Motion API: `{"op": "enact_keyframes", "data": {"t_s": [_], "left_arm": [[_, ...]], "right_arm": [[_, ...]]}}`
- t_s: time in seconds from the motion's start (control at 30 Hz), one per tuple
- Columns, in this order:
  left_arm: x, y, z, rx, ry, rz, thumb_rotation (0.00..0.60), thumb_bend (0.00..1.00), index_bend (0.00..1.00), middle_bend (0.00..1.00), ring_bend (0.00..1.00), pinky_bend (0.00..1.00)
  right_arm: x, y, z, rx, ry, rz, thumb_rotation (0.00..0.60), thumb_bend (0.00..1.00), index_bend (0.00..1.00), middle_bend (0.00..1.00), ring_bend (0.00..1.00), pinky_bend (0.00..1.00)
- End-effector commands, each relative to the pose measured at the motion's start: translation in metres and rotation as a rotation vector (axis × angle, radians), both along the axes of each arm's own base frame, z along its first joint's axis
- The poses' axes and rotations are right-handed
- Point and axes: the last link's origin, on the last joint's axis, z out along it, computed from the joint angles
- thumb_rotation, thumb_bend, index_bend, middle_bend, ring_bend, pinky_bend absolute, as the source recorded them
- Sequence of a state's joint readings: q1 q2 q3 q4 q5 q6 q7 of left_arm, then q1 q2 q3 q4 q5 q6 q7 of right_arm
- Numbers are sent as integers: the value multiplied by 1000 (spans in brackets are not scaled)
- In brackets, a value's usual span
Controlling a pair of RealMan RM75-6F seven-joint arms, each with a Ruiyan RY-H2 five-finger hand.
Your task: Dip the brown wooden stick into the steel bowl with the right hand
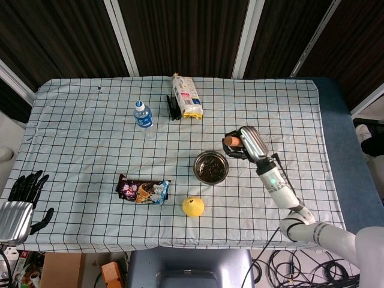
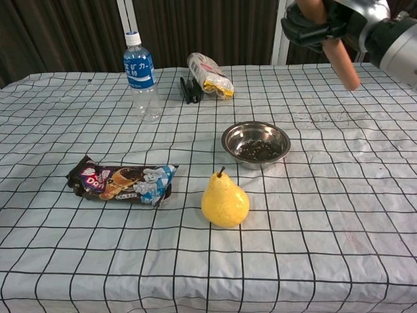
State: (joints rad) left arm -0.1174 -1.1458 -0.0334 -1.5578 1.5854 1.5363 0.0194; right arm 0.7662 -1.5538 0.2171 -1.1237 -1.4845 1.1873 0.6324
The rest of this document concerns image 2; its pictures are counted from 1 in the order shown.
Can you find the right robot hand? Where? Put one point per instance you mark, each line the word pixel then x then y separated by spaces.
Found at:
pixel 303 27

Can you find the wooden rolling pin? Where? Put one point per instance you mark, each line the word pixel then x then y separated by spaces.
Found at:
pixel 345 68

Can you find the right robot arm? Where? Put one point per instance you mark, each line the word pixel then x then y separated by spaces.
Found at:
pixel 400 49

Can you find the metal bowl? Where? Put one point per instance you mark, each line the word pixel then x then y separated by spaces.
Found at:
pixel 247 138

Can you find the white yellow snack bag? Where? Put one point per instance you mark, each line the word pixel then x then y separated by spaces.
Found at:
pixel 211 73

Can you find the black clip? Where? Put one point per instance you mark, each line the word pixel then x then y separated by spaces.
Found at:
pixel 190 91

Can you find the blue label water bottle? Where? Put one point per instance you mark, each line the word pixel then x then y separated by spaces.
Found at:
pixel 140 71

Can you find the yellow pear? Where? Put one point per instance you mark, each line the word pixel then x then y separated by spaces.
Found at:
pixel 224 202

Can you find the dark brown curtain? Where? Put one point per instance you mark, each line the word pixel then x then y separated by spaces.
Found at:
pixel 65 32

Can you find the brown chocolate snack packet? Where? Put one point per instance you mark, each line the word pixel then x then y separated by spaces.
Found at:
pixel 123 186

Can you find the checked white tablecloth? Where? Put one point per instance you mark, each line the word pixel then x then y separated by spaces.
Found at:
pixel 163 261

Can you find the white frame post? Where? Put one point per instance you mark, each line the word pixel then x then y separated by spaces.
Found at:
pixel 125 16
pixel 277 49

